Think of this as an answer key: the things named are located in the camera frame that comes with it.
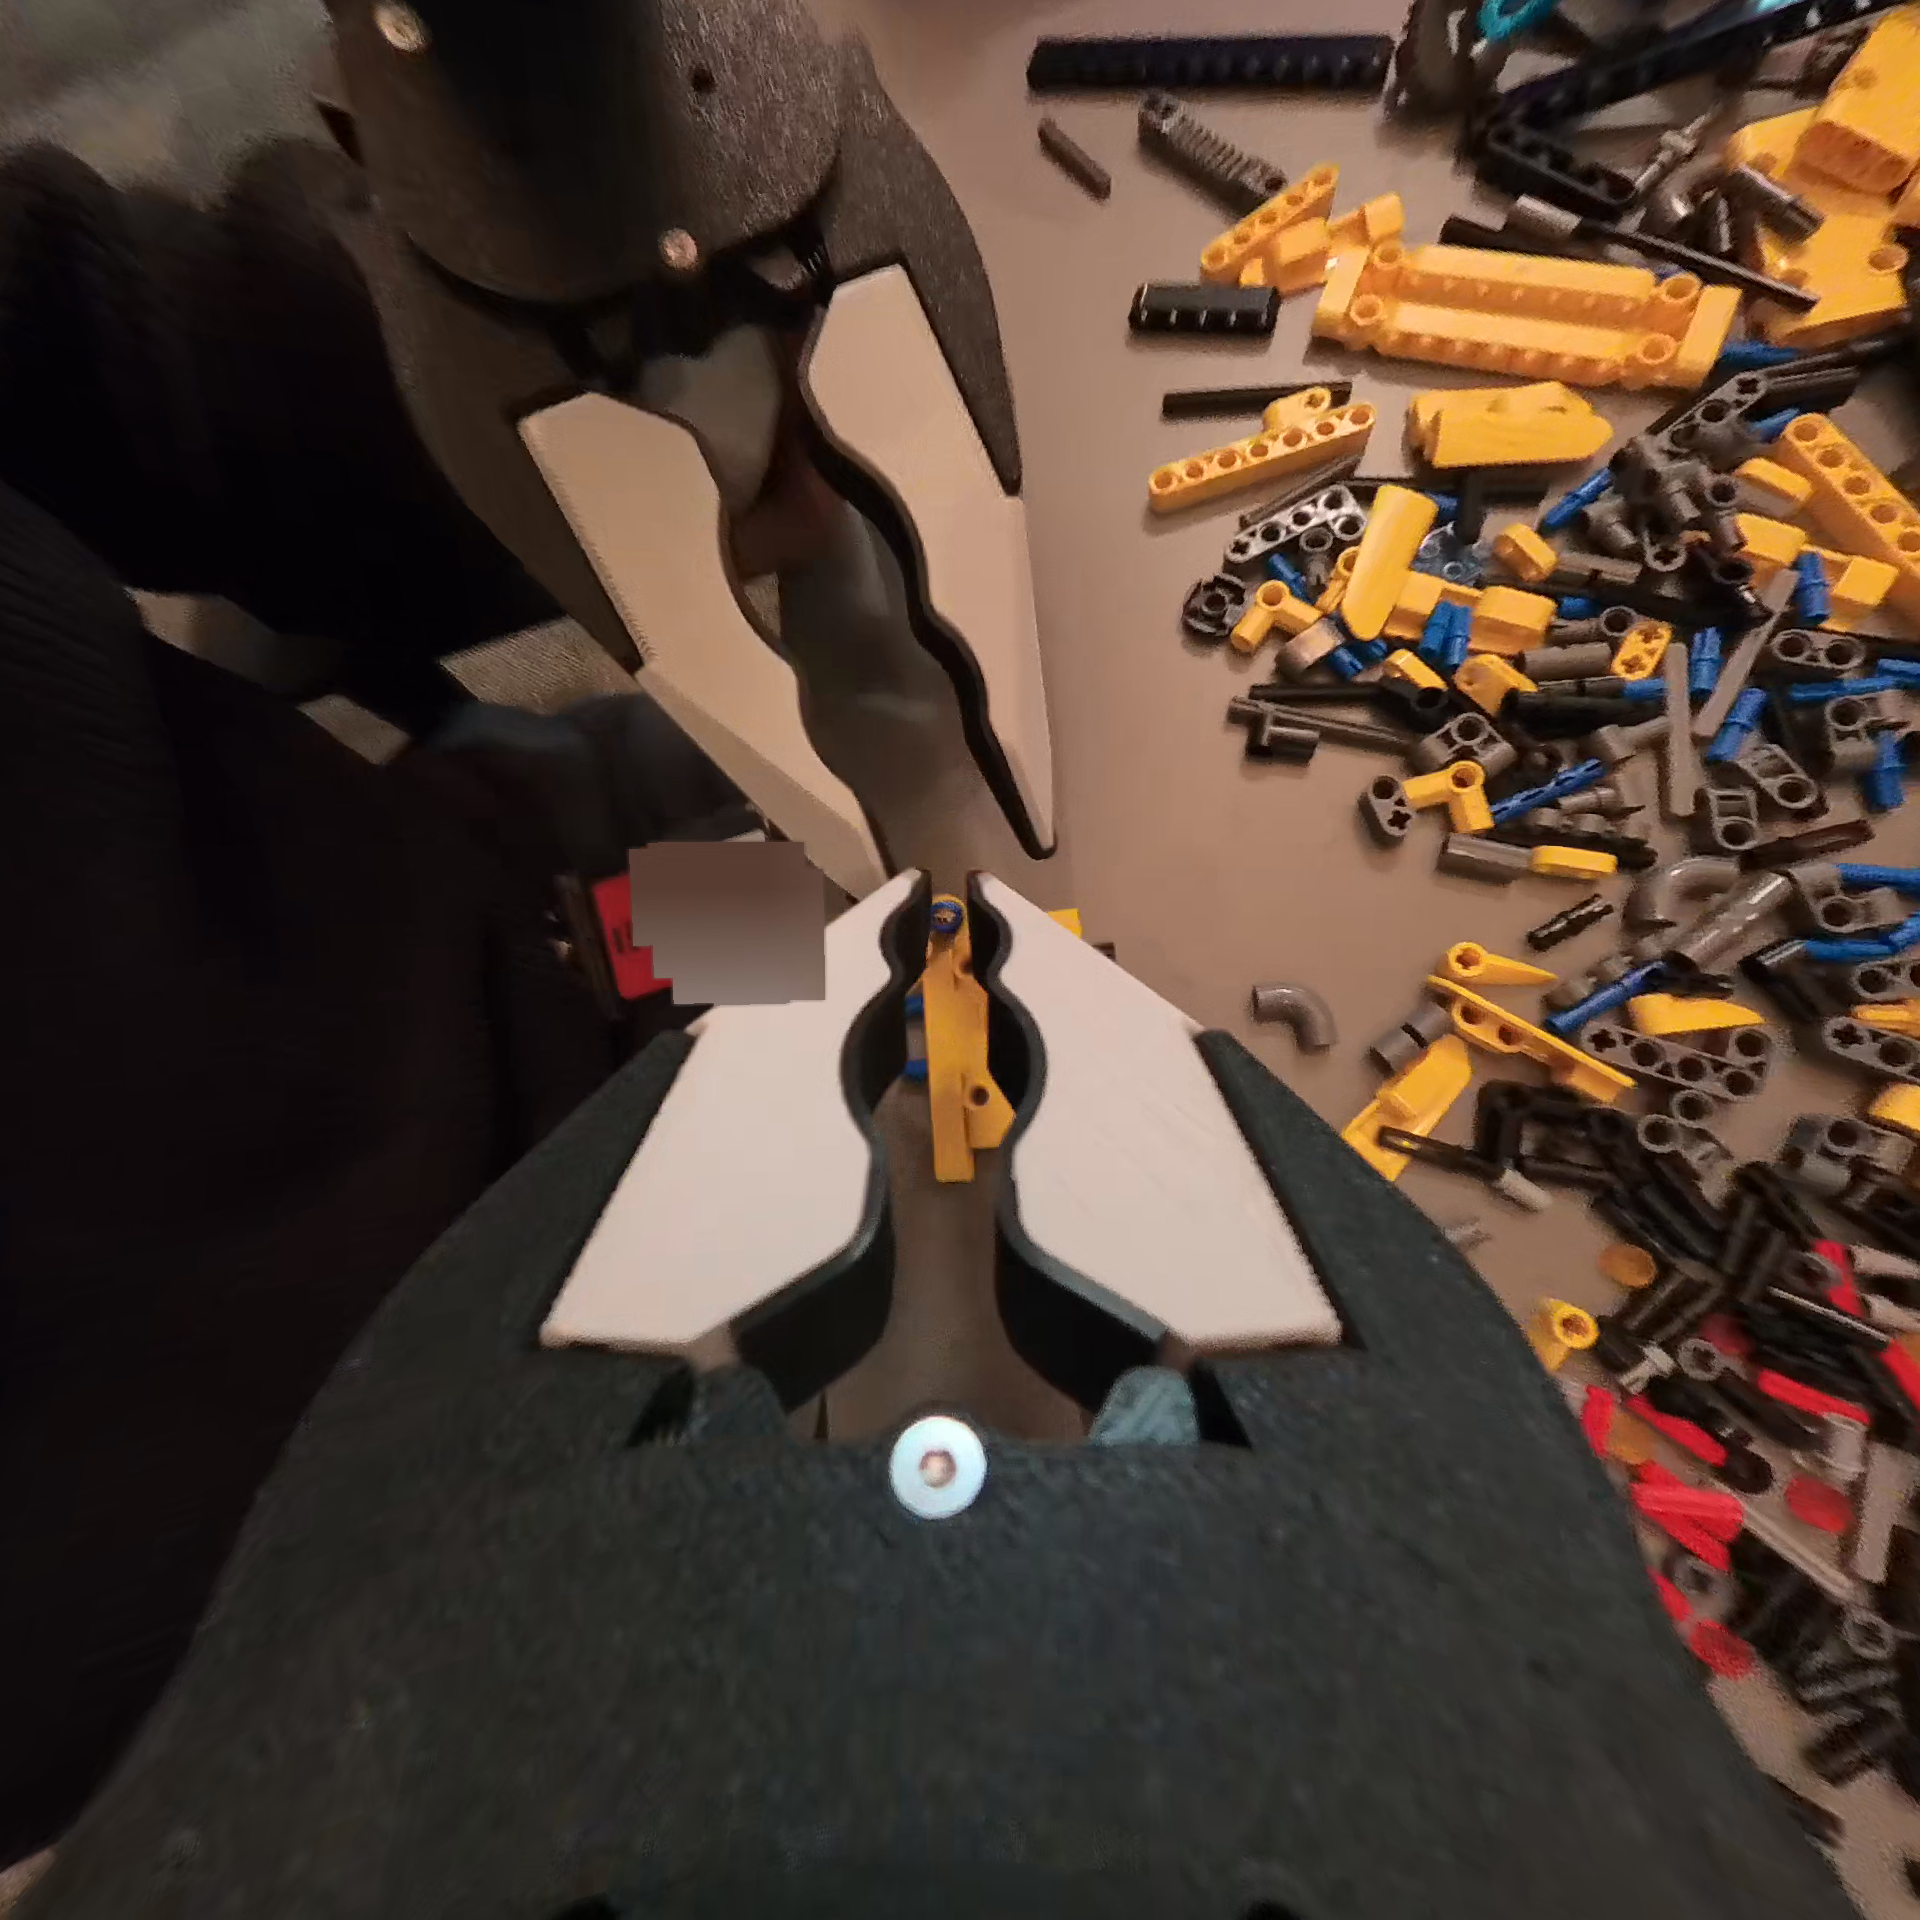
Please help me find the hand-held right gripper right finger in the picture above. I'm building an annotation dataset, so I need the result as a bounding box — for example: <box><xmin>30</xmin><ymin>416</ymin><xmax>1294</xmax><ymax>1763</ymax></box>
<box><xmin>966</xmin><ymin>869</ymin><xmax>1344</xmax><ymax>1409</ymax></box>

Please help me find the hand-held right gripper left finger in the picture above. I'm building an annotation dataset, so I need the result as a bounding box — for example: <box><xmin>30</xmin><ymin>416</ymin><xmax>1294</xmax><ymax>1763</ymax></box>
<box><xmin>541</xmin><ymin>866</ymin><xmax>933</xmax><ymax>1360</ymax></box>

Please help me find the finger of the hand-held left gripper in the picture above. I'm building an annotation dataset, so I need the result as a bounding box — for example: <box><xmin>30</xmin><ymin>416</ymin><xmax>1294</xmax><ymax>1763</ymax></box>
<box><xmin>799</xmin><ymin>262</ymin><xmax>1063</xmax><ymax>863</ymax></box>
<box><xmin>514</xmin><ymin>389</ymin><xmax>891</xmax><ymax>905</ymax></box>

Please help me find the yellow toy panel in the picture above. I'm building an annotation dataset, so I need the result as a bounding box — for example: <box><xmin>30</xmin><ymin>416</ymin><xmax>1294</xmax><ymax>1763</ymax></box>
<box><xmin>918</xmin><ymin>895</ymin><xmax>1086</xmax><ymax>1189</ymax></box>

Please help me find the pile of toy building pieces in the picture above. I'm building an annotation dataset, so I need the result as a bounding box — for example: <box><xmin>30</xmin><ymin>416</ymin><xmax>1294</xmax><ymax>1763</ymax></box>
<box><xmin>1024</xmin><ymin>0</ymin><xmax>1920</xmax><ymax>1794</ymax></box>

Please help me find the person's left forearm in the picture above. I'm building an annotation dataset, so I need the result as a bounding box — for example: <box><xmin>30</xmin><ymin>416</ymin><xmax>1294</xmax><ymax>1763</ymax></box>
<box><xmin>0</xmin><ymin>142</ymin><xmax>603</xmax><ymax>678</ymax></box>

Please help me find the red badge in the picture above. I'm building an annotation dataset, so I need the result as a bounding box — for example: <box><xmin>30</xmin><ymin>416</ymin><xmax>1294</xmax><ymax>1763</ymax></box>
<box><xmin>588</xmin><ymin>874</ymin><xmax>674</xmax><ymax>1003</ymax></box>

